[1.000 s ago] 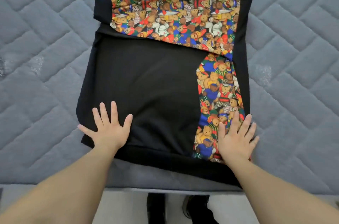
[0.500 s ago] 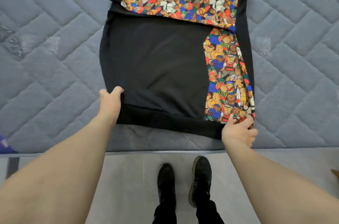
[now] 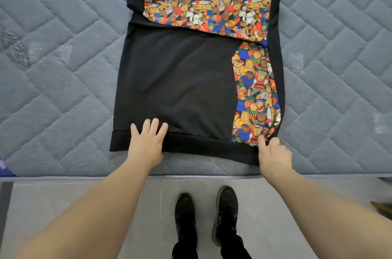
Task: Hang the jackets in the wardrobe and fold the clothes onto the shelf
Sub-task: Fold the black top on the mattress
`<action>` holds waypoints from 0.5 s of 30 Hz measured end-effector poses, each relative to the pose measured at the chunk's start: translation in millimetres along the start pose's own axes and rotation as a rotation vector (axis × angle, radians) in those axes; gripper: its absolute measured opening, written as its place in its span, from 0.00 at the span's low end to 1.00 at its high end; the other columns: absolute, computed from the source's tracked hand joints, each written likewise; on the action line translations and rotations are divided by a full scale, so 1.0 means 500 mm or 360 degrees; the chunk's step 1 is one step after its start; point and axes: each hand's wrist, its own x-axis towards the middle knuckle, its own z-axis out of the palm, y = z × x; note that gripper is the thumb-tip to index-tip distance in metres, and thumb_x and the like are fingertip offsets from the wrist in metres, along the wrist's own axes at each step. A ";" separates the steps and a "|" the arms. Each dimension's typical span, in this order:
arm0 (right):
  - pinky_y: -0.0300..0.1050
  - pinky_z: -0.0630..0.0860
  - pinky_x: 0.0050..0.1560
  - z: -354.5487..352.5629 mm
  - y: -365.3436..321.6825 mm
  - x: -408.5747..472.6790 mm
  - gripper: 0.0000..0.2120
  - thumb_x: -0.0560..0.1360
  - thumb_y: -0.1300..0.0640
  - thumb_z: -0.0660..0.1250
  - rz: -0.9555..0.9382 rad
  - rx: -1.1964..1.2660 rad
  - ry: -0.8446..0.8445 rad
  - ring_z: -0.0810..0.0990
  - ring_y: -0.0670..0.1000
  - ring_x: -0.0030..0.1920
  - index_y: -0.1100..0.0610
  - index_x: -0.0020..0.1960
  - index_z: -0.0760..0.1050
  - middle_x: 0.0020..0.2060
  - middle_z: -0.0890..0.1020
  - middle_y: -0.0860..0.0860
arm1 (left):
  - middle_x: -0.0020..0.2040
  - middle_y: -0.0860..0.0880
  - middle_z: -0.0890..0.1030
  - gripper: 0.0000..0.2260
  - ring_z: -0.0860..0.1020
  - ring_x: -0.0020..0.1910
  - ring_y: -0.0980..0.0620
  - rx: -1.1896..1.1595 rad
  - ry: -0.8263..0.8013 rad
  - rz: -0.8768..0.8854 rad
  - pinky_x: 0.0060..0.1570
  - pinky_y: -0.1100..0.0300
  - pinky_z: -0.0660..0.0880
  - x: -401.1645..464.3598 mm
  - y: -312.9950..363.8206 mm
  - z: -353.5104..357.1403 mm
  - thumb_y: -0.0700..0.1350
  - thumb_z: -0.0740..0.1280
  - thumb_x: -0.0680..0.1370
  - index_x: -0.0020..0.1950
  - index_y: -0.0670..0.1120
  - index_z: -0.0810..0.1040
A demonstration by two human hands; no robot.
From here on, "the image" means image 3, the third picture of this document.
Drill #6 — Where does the person's left hand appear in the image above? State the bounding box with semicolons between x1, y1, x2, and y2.
127;118;169;171

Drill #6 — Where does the person's right hand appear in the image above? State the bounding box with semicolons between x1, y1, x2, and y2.
256;136;295;184

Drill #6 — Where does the black colourful patterned sweatshirt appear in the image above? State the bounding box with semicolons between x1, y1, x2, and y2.
109;0;286;166

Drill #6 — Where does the person's right forearm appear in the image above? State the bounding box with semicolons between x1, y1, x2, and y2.
266;167;392;259

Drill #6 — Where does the person's left forearm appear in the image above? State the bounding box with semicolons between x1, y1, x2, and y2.
15;158;154;259

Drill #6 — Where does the person's black shoe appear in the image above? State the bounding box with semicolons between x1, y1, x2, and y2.
212;185;240;247
174;192;198;246

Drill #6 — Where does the grey quilted mattress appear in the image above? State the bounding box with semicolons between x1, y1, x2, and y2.
0;0;392;177

